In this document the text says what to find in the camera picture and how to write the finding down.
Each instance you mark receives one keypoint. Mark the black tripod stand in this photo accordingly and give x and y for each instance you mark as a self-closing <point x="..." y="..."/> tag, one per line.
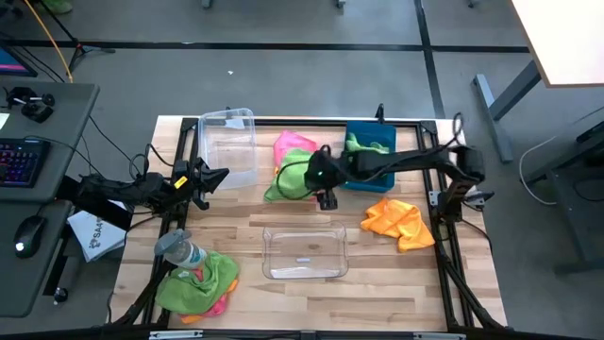
<point x="78" y="47"/>

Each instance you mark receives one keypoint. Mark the tall clear plastic bin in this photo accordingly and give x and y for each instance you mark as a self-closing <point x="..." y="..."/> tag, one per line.
<point x="228" y="148"/>

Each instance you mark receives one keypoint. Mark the backlit black keyboard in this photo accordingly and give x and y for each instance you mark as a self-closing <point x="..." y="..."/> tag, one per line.
<point x="21" y="163"/>

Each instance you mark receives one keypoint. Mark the grey spray bottle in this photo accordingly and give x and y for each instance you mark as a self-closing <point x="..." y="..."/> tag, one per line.
<point x="181" y="250"/>

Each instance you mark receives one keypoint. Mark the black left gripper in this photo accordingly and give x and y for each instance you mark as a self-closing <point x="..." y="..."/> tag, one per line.
<point x="191" y="177"/>

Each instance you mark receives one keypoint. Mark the white table top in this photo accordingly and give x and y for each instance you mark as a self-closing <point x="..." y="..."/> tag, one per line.
<point x="561" y="38"/>

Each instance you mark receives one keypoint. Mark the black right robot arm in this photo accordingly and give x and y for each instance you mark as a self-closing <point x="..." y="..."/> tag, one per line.
<point x="401" y="161"/>

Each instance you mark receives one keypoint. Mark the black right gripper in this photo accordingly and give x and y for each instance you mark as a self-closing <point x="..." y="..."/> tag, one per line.
<point x="328" y="170"/>

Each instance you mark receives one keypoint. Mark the black aluminium table frame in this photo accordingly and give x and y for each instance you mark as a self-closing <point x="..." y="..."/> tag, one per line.
<point x="441" y="264"/>

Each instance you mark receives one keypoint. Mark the orange microfiber towel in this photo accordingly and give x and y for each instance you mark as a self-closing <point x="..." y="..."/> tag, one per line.
<point x="398" y="222"/>
<point x="191" y="319"/>

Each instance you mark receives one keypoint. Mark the white paper booklet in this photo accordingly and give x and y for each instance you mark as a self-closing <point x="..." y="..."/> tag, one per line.
<point x="101" y="238"/>

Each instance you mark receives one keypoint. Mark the blue plastic bin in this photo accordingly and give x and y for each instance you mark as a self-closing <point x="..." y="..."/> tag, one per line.
<point x="375" y="132"/>

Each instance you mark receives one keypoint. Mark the black computer mouse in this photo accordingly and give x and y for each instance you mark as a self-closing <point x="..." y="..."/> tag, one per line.
<point x="29" y="236"/>

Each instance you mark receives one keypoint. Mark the black clamp mount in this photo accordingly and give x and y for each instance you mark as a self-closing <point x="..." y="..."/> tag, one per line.
<point x="33" y="106"/>

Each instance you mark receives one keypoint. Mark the pink microfiber towel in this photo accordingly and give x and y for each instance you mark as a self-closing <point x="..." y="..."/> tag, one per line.
<point x="292" y="141"/>
<point x="218" y="308"/>

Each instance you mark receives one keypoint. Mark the computer monitor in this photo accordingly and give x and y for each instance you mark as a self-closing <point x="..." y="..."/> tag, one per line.
<point x="11" y="63"/>

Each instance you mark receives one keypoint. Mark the grey side desk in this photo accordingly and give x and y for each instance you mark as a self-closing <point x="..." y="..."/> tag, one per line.
<point x="42" y="123"/>

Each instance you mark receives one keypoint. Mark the grey table leg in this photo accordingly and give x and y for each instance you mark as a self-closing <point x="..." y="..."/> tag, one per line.
<point x="495" y="113"/>

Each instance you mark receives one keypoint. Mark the shallow clear plastic bin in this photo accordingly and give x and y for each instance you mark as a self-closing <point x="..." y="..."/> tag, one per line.
<point x="304" y="252"/>

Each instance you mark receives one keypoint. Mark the green object on floor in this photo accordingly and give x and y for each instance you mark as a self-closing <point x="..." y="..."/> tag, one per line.
<point x="57" y="5"/>

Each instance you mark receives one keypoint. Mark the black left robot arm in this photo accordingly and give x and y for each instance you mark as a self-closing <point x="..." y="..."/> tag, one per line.
<point x="141" y="190"/>

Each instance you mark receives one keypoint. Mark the green microfiber towel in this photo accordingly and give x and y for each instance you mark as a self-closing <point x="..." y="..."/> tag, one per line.
<point x="198" y="290"/>
<point x="292" y="181"/>
<point x="365" y="145"/>

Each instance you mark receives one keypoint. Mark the dark desk frame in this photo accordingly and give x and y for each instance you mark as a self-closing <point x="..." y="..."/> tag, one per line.
<point x="575" y="208"/>

